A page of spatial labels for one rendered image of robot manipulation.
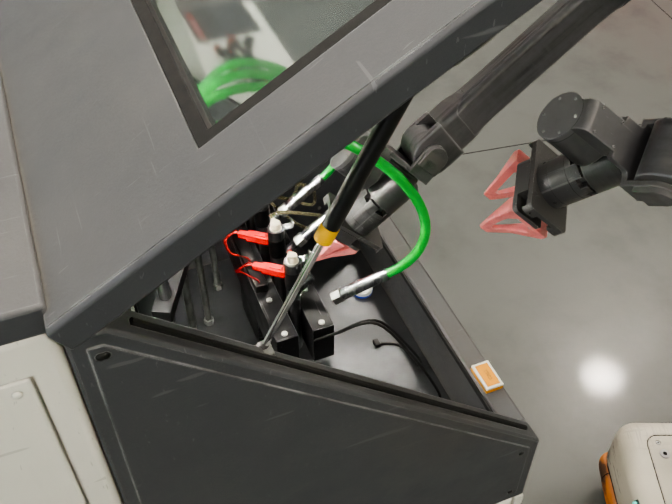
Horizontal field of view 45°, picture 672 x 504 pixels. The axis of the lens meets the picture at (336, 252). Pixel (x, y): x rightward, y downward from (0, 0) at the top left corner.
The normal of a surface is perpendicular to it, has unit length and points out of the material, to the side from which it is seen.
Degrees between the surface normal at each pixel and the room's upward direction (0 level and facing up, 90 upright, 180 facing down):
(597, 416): 0
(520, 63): 71
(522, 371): 0
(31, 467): 90
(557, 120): 48
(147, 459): 90
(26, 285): 0
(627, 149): 57
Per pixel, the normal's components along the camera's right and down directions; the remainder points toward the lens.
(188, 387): 0.37, 0.65
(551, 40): 0.18, 0.42
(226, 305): 0.00, -0.71
